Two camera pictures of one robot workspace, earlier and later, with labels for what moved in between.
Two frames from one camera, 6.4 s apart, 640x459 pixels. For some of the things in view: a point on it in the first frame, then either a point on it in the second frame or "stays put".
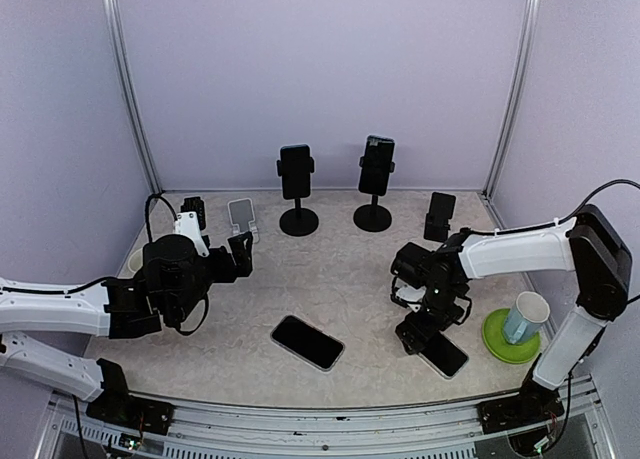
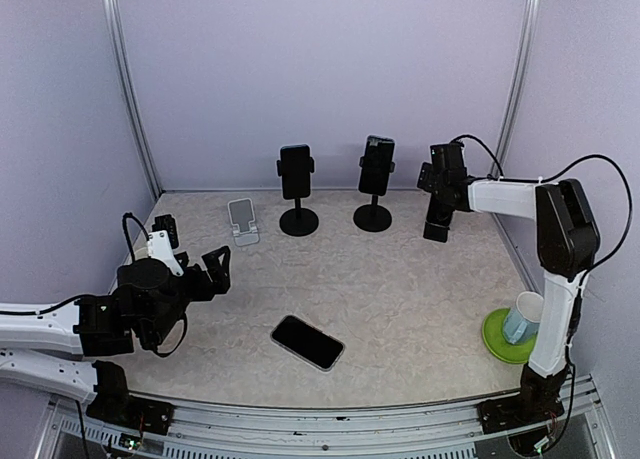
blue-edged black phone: x=376 y=165 stays put
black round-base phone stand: x=374 y=217 stays put
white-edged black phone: x=444 y=355 -> x=439 y=213
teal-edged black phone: x=296 y=171 stays put
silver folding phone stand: x=241 y=213 stays put
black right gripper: x=426 y=331 -> x=429 y=180
